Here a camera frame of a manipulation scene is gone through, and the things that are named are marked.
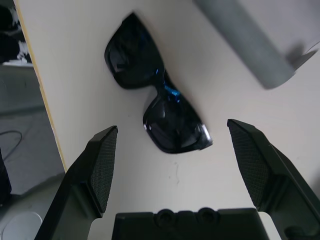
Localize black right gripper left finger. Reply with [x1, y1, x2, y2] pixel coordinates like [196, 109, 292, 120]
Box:
[33, 125, 119, 240]

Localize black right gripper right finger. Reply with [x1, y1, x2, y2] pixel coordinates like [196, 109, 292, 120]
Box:
[226, 118, 320, 240]

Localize black sunglasses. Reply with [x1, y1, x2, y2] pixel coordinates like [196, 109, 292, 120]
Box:
[104, 11, 214, 154]

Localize grey glasses case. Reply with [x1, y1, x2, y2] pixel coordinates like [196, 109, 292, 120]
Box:
[193, 0, 320, 90]

